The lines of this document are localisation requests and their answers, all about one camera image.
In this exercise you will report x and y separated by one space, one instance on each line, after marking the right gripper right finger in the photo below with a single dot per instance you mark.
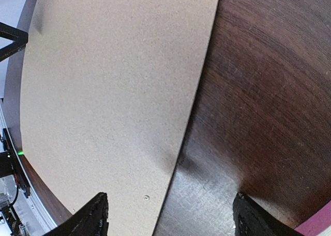
251 219

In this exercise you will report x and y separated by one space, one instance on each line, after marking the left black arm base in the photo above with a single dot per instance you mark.
11 164

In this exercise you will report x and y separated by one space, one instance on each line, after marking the brown backing board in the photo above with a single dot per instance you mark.
107 90

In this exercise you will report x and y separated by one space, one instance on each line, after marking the pink wooden picture frame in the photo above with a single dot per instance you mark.
318 224

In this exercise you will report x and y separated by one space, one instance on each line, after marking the front aluminium rail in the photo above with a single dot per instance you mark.
20 215

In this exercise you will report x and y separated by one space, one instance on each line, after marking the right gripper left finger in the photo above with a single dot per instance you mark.
91 219

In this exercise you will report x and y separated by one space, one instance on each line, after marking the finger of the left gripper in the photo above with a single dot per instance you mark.
18 37

